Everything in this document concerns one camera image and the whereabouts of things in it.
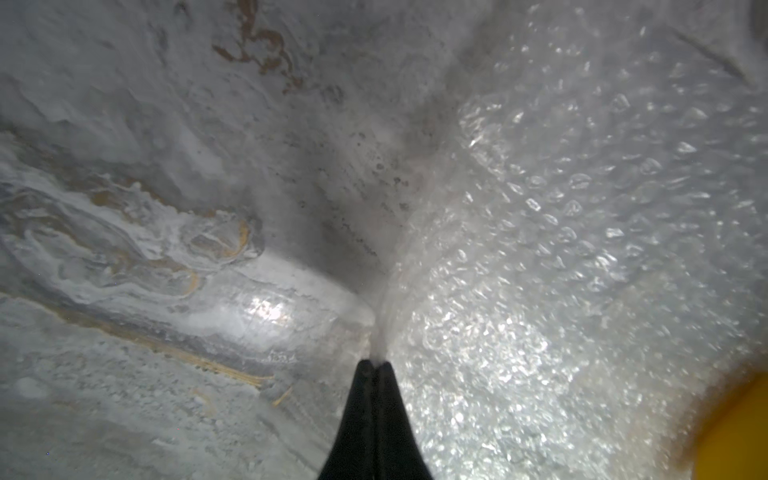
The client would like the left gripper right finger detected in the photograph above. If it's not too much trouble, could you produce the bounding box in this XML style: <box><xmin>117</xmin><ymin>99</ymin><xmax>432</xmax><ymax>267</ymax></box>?
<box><xmin>375</xmin><ymin>362</ymin><xmax>433</xmax><ymax>480</ymax></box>

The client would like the yellow wine glass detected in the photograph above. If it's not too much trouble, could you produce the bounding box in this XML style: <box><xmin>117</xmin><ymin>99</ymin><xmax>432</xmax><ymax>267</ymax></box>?
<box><xmin>692</xmin><ymin>372</ymin><xmax>767</xmax><ymax>480</ymax></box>

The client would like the bubble wrap of yellow glass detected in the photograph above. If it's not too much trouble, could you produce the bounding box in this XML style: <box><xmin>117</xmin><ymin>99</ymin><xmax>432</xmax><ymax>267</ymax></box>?
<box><xmin>377</xmin><ymin>1</ymin><xmax>767</xmax><ymax>479</ymax></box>

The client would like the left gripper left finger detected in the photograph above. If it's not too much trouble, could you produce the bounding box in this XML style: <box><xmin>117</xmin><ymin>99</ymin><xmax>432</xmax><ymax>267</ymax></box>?
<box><xmin>318</xmin><ymin>360</ymin><xmax>375</xmax><ymax>480</ymax></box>

